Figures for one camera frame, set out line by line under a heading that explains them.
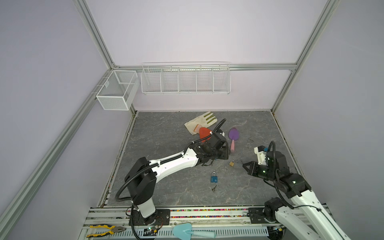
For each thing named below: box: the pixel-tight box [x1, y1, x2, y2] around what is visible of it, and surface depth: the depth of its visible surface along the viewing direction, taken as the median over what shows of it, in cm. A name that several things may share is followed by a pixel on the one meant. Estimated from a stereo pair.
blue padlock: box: [210, 171, 218, 183], surface depth 88 cm
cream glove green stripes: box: [184, 111, 218, 136], surface depth 116 cm
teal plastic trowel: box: [173, 223, 216, 240], surface depth 72 cm
